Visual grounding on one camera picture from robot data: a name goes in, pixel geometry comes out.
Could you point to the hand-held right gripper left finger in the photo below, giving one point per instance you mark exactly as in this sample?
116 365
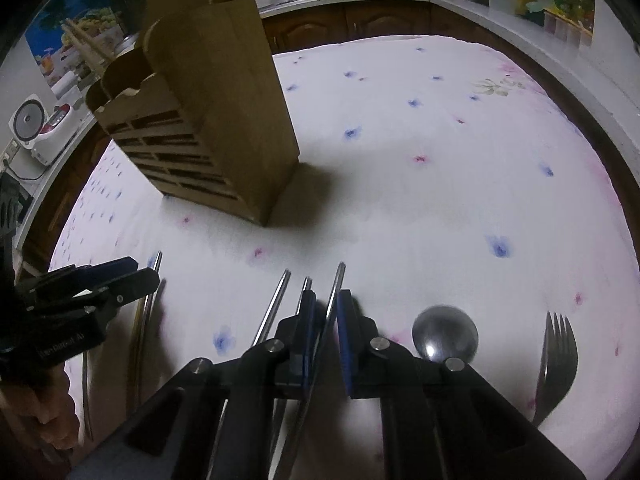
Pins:
305 345

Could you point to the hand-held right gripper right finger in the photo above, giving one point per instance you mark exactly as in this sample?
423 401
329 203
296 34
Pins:
345 345

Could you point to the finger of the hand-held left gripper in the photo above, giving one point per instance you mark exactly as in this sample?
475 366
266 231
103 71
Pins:
125 285
100 267

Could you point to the small steel spoon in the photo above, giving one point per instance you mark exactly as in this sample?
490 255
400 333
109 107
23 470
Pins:
445 332

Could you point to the wooden utensil holder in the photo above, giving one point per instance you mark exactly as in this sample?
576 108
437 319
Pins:
225 110

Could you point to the small steel fork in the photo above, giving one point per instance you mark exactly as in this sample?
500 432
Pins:
555 360

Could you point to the person's left hand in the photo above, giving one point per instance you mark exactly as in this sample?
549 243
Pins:
45 410

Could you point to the white and red rice cooker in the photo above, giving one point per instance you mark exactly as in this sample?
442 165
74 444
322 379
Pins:
45 130

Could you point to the paper towel roll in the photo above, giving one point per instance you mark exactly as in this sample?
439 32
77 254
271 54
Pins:
65 85

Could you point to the green lidded container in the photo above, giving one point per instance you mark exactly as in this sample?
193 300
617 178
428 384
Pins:
537 7

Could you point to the row of spice jars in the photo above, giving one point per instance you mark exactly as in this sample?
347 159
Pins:
570 27

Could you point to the wall power socket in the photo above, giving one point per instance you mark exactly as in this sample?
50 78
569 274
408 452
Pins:
10 151

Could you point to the fruit and beach wall poster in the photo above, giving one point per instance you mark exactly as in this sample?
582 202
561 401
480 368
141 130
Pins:
45 45

